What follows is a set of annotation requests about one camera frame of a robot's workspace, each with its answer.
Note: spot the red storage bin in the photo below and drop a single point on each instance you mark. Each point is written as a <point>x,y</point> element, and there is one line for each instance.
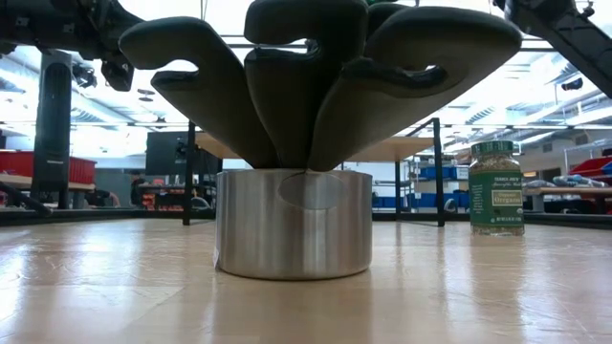
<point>83,169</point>

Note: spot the black tower fan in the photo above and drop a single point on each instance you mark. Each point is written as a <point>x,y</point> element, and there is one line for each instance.
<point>52,129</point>

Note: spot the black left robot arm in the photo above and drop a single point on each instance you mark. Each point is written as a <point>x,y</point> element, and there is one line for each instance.
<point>43,24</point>

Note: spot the wooden workbench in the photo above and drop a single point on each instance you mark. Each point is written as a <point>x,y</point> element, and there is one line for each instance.
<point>14,181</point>
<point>564,192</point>

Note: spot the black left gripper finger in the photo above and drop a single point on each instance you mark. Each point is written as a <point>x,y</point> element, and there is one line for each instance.
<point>124,12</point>

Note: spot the red and blue bin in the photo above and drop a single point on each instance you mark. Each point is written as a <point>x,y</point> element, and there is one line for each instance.
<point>593,167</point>

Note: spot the person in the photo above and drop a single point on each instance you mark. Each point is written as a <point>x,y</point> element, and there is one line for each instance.
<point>137,184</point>

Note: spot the black ceiling camera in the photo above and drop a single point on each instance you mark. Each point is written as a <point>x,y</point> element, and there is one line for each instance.
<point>572,84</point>

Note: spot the green-lidded oregano jar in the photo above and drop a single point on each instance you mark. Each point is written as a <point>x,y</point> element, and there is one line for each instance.
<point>496,205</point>

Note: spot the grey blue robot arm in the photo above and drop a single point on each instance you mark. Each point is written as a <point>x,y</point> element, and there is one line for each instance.
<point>574,180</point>
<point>538,184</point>

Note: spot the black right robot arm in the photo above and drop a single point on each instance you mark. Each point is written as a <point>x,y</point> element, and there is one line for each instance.
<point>574,43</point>

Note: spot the wooden shelf with black legs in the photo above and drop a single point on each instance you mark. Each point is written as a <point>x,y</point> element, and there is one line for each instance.
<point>392,149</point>

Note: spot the red orange crates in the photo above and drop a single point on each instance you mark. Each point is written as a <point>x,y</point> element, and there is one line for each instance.
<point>162,200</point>

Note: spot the black monitor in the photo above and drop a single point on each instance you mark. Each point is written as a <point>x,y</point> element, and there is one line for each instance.
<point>165,153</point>

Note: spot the blue storage bin rack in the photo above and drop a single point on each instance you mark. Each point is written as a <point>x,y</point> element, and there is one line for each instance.
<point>454,173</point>

